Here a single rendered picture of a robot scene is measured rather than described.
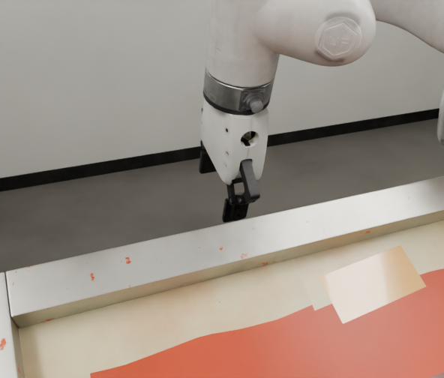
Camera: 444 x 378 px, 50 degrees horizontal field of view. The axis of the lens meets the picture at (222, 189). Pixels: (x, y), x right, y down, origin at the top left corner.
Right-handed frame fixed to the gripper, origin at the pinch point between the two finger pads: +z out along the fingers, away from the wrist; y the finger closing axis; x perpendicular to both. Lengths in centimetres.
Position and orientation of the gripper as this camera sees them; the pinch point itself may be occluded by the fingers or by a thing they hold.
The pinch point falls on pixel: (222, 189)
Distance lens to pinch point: 63.2
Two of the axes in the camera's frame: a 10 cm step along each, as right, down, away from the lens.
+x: -9.3, 1.8, -3.2
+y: -3.5, -6.9, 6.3
